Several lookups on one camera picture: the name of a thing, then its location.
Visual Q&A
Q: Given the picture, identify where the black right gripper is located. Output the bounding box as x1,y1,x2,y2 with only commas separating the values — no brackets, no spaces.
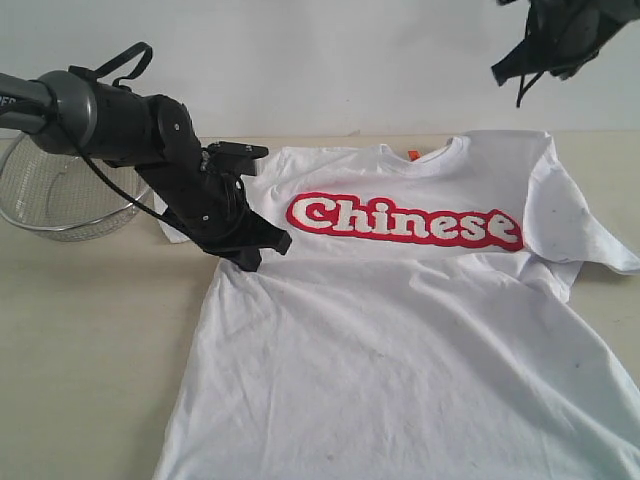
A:
491,0,639,87

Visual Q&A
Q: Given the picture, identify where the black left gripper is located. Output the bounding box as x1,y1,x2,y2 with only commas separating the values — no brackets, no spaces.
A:
164,172,292,272

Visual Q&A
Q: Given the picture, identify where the white t-shirt red lettering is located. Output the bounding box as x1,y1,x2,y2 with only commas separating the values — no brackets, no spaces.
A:
154,131,639,479

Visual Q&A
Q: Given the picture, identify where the metal wire mesh basket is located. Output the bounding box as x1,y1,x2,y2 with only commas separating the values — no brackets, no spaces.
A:
1,134,139,242

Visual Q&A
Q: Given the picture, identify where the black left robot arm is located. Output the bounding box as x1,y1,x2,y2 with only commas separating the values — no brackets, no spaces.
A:
1,71,291,272

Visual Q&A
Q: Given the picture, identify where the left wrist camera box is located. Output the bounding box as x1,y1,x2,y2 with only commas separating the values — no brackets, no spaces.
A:
200,141,269,176

